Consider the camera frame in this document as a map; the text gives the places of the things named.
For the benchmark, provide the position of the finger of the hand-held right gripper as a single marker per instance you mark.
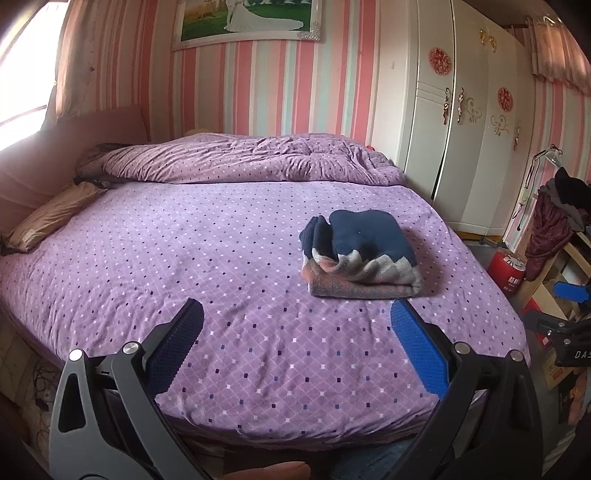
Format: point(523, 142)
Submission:
point(545, 325)
point(572, 291)

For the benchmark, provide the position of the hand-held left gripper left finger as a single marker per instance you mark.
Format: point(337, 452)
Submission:
point(173, 350)

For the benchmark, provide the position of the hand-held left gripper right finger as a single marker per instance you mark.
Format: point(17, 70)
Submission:
point(415, 344)

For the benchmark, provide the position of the navy argyle knit sweater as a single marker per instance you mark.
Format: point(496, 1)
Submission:
point(364, 235)

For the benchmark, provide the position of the white clothes stand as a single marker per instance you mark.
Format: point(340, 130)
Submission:
point(526, 194)

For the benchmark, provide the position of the person's left hand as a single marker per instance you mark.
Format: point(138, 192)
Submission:
point(268, 471)

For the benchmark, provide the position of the cardboard box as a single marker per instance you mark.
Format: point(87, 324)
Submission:
point(558, 371)

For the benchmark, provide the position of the maroon jacket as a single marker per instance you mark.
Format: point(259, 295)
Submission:
point(547, 230)

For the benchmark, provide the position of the black garment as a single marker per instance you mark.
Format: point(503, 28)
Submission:
point(570, 187)

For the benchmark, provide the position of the purple diamond-print bed sheet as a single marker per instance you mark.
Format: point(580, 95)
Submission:
point(207, 240)

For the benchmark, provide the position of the person's leg in jeans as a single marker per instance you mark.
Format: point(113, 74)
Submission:
point(378, 461)

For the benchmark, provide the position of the brown pillow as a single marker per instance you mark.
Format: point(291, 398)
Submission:
point(46, 217)

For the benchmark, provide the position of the white wardrobe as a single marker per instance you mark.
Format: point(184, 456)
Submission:
point(461, 138)

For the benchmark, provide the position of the red paper wardrobe decoration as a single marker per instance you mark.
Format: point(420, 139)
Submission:
point(440, 60)
point(505, 98)

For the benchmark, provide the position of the purple dotted quilt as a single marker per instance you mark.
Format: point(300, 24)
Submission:
point(277, 159)

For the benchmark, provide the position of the pink curtain valance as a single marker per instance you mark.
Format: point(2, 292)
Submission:
point(558, 55)

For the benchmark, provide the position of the pink padded headboard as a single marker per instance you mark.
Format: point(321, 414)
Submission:
point(55, 138)

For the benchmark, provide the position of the pink window curtain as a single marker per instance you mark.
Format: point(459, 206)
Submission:
point(92, 60)

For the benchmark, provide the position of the bright window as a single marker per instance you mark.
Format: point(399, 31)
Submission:
point(23, 69)

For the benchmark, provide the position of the light wooden frame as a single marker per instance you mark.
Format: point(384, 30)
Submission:
point(554, 286)

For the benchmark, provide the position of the framed wall picture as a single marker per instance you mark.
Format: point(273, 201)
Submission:
point(258, 18)

